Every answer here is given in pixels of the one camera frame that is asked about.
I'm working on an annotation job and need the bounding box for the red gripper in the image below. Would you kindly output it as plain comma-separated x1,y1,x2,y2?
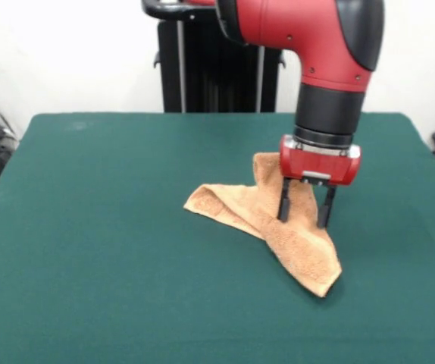
277,135,362,229

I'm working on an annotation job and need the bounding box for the tan terry towel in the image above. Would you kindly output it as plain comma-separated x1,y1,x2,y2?
183,152,343,299

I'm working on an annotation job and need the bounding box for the dark green table cloth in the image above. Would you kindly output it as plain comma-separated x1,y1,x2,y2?
0,111,435,364

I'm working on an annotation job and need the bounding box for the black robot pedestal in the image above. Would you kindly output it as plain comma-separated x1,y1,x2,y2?
141,0,286,114

